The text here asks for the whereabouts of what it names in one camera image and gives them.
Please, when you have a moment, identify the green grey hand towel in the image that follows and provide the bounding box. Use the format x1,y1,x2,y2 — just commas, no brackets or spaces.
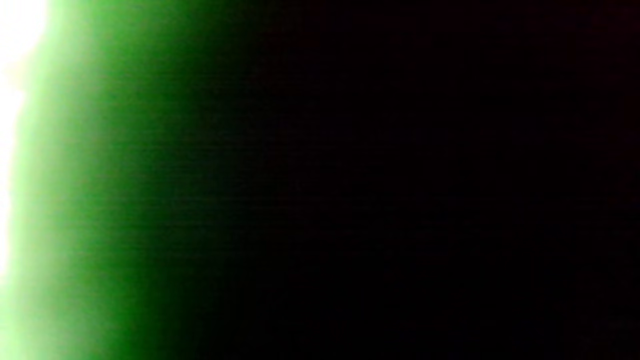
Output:
0,0,281,360

